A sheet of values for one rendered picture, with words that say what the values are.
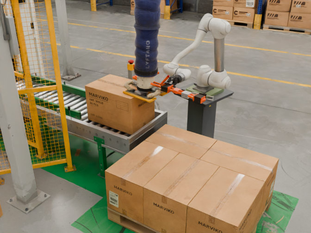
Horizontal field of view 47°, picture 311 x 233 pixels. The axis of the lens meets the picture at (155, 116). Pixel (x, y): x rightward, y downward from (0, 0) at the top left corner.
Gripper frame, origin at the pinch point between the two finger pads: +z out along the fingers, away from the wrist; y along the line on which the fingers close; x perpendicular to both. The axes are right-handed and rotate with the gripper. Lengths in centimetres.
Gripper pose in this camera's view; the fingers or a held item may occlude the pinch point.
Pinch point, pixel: (167, 85)
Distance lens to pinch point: 336.0
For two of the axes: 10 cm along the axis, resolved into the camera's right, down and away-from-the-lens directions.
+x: -8.4, -2.5, 4.8
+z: -5.4, 3.9, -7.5
